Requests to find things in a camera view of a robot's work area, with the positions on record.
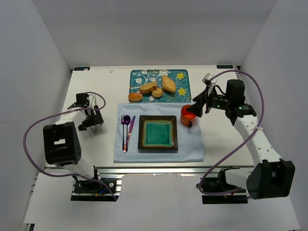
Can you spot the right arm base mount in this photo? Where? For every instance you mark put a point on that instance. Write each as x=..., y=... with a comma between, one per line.
x=224, y=193

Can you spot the aluminium rail frame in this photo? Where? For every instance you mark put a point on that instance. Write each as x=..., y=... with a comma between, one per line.
x=149, y=200

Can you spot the teal floral tray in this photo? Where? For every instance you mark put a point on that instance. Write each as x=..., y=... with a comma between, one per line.
x=179, y=76

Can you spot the purple iridescent spoon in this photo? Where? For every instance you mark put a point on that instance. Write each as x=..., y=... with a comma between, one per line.
x=127, y=121

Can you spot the small round bread roll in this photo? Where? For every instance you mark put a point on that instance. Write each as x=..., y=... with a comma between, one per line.
x=157, y=93

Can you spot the glazed round bun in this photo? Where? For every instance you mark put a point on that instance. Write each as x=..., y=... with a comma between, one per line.
x=135, y=97

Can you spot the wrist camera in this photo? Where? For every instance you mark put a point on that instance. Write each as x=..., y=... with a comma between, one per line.
x=82, y=99
x=210, y=83

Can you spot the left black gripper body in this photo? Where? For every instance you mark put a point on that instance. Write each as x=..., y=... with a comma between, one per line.
x=94, y=120

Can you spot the square teal ceramic plate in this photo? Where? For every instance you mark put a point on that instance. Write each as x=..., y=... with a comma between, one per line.
x=158, y=133

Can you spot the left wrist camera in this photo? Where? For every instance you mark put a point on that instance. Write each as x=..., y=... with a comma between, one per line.
x=82, y=99

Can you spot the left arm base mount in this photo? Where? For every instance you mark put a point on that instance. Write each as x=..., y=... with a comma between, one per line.
x=89, y=191

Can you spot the purple iridescent knife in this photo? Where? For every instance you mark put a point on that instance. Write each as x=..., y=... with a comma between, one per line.
x=130, y=131

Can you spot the purple iridescent fork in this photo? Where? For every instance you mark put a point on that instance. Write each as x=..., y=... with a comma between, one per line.
x=123, y=124

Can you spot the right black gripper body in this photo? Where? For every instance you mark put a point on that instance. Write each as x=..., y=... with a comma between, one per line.
x=207, y=102

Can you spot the sliced baguette bread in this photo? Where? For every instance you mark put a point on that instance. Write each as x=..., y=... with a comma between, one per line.
x=148, y=87

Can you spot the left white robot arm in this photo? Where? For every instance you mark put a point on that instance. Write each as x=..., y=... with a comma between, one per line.
x=61, y=143

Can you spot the orange mug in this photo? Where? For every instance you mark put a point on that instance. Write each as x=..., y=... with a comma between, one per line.
x=187, y=118

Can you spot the large oval bread loaf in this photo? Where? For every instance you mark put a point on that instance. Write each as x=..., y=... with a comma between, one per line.
x=168, y=84

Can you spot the light blue cloth placemat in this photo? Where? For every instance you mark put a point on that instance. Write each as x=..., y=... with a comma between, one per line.
x=190, y=140

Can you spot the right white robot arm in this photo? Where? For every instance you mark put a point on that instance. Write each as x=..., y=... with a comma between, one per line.
x=272, y=176

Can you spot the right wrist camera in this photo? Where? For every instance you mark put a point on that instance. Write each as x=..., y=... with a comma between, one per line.
x=210, y=83

